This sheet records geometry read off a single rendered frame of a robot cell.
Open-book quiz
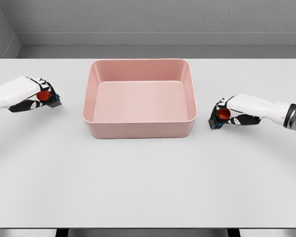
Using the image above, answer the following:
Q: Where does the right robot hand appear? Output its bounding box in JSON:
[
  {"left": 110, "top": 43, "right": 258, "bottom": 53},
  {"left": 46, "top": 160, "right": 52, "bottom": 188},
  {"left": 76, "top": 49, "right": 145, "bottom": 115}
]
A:
[{"left": 211, "top": 94, "right": 261, "bottom": 127}]

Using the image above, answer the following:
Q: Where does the red button industrial switch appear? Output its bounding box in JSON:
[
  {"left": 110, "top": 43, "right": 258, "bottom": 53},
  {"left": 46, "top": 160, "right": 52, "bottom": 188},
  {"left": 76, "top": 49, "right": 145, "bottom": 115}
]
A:
[
  {"left": 36, "top": 90, "right": 62, "bottom": 110},
  {"left": 208, "top": 108, "right": 231, "bottom": 130}
]

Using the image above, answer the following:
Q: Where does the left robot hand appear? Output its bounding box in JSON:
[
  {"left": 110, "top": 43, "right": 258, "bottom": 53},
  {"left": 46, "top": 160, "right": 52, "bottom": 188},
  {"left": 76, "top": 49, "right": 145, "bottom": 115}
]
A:
[{"left": 8, "top": 76, "right": 58, "bottom": 114}]

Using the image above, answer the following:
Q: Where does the pink rectangular basket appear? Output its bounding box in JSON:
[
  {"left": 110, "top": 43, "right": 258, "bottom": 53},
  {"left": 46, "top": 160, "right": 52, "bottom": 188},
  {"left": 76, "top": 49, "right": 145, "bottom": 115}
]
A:
[{"left": 82, "top": 58, "right": 197, "bottom": 140}]

